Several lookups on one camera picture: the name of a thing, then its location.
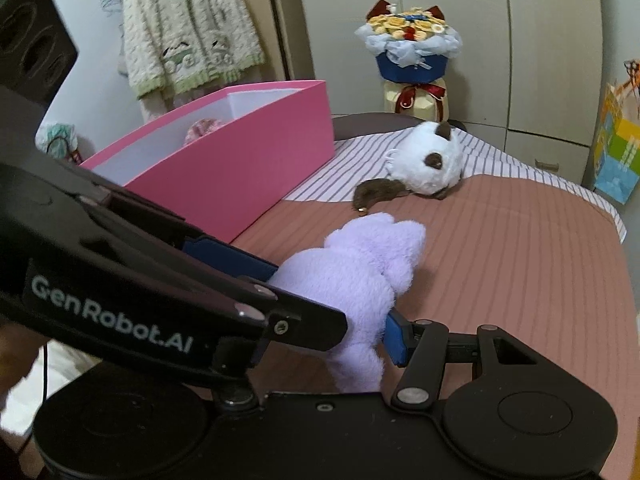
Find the striped pink bed cover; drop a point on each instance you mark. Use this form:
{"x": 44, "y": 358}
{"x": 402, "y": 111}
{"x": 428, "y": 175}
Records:
{"x": 539, "y": 257}

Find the pink floral scrunchie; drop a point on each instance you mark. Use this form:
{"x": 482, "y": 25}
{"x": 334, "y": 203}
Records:
{"x": 201, "y": 128}

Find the flower bouquet blue wrap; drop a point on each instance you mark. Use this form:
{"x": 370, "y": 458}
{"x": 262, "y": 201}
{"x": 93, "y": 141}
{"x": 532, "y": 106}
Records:
{"x": 412, "y": 49}

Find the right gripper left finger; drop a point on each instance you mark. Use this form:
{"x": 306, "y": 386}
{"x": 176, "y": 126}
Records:
{"x": 235, "y": 395}

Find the cream knitted cardigan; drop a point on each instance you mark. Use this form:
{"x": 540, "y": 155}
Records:
{"x": 179, "y": 50}

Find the purple plush toy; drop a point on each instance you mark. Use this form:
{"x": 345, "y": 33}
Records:
{"x": 361, "y": 269}

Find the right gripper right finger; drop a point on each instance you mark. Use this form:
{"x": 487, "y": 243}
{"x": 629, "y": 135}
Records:
{"x": 419, "y": 348}

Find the colourful paper gift bag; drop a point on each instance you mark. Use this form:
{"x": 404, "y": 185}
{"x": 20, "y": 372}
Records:
{"x": 616, "y": 152}

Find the white plastic bag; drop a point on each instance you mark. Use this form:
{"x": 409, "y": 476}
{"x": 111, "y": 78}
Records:
{"x": 60, "y": 141}

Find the white panda plush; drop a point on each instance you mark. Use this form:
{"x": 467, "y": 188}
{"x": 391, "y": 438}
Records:
{"x": 428, "y": 162}

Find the pink cardboard box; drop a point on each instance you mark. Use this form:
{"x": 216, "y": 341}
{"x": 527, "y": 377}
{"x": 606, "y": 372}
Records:
{"x": 275, "y": 135}

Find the person's left hand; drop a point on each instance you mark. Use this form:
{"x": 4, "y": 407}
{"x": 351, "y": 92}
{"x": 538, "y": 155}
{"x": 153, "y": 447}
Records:
{"x": 19, "y": 348}

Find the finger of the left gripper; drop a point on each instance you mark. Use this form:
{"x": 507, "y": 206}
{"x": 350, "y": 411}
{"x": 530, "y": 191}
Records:
{"x": 228, "y": 259}
{"x": 285, "y": 319}

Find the black clothes rack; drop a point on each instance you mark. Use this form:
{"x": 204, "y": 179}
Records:
{"x": 281, "y": 42}

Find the grey wardrobe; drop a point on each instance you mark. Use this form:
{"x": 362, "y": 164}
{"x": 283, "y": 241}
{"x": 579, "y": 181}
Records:
{"x": 523, "y": 75}

